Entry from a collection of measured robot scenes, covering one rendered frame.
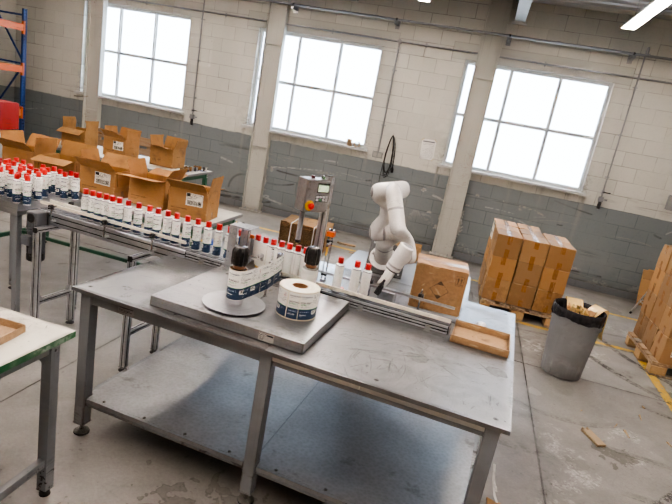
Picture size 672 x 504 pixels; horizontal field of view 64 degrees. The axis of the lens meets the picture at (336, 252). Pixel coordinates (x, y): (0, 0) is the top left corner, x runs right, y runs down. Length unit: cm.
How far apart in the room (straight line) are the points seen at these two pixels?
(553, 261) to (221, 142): 561
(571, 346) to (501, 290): 147
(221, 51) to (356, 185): 305
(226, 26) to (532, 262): 595
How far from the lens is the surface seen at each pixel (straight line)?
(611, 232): 855
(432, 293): 318
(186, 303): 264
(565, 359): 505
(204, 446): 282
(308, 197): 306
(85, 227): 390
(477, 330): 314
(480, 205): 832
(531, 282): 623
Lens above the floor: 189
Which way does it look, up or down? 15 degrees down
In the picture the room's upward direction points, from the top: 11 degrees clockwise
